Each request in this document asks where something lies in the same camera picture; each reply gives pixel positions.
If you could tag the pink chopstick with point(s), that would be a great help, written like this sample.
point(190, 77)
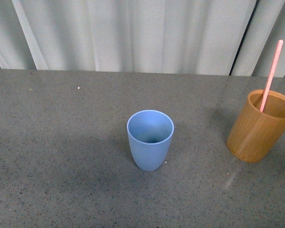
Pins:
point(271, 73)

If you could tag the blue plastic cup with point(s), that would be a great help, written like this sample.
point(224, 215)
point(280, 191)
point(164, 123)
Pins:
point(149, 133)

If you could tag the bamboo chopstick holder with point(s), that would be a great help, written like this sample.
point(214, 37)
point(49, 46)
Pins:
point(254, 133)

